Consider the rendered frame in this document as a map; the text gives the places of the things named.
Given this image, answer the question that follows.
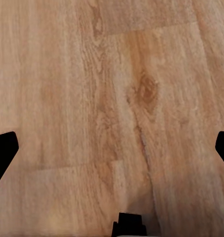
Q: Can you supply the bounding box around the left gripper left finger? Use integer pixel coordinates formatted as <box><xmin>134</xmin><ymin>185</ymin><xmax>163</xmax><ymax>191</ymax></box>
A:
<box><xmin>0</xmin><ymin>131</ymin><xmax>19</xmax><ymax>179</ymax></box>

